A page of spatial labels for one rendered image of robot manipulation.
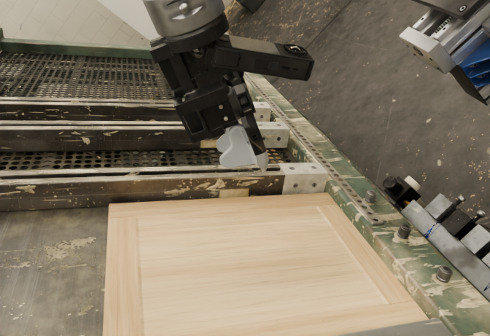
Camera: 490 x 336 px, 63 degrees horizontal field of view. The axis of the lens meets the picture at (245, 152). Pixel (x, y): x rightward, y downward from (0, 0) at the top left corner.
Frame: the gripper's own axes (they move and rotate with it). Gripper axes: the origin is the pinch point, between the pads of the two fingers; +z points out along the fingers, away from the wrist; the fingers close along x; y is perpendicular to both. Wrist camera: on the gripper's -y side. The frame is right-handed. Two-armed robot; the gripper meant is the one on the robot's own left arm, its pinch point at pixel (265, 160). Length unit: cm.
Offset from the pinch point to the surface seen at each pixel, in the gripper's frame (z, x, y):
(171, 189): 24.5, -35.3, 23.3
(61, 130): 11, -62, 50
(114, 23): 95, -552, 124
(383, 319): 39.3, 4.7, -9.8
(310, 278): 36.0, -6.2, -0.1
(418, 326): 38.9, 8.1, -14.4
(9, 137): 7, -61, 63
